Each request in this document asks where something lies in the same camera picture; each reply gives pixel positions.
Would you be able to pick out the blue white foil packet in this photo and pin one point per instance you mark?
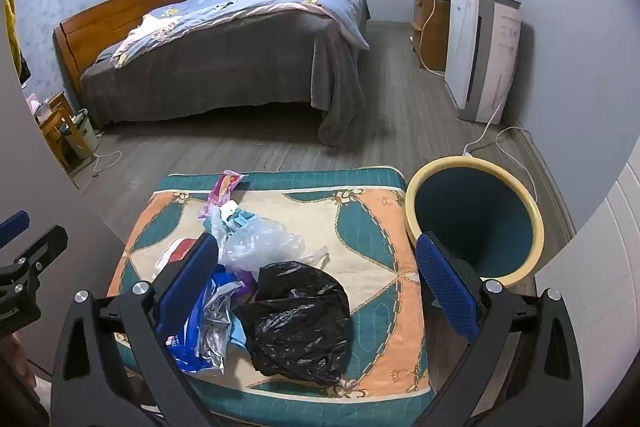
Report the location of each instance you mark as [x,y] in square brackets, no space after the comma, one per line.
[210,327]

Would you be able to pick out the wooden nightstand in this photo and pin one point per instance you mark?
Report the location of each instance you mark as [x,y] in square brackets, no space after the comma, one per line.
[57,127]

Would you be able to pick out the white cabinet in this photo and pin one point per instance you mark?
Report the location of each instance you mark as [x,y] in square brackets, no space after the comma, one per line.
[595,287]

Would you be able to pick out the yellow hanging garment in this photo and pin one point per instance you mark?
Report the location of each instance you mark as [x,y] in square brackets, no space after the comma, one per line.
[12,27]

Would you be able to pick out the wooden bed headboard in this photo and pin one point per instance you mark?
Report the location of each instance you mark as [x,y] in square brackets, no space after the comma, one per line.
[115,17]

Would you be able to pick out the pink tissue box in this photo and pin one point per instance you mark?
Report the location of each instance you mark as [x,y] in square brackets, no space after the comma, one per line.
[36,103]

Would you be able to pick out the clear plastic bag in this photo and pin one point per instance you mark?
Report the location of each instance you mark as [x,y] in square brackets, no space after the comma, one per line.
[260,239]

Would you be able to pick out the black plastic bag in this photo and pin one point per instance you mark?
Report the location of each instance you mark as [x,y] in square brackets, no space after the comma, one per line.
[295,317]

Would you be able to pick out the wooden television stand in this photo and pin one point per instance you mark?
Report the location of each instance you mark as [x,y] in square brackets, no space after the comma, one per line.
[437,32]

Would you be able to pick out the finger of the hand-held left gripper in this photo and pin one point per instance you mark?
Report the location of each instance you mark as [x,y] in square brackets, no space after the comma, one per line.
[45,252]
[12,227]

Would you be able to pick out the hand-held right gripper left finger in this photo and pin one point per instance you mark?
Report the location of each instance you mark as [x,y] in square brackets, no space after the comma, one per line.
[185,277]

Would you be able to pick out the pink snack wrapper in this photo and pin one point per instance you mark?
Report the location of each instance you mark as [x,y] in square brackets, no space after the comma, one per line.
[222,189]

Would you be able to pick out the teal bin with yellow rim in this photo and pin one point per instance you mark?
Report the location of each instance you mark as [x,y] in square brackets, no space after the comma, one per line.
[465,212]

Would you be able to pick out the patterned teal orange cushion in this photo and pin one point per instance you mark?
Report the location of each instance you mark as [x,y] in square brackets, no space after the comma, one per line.
[360,232]

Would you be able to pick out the small lined waste bin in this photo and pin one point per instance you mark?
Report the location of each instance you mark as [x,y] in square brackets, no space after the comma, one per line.
[82,134]

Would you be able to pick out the white air purifier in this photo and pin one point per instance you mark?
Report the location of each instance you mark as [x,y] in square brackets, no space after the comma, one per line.
[492,52]

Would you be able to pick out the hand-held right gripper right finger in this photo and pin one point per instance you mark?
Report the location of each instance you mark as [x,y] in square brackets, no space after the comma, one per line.
[440,277]

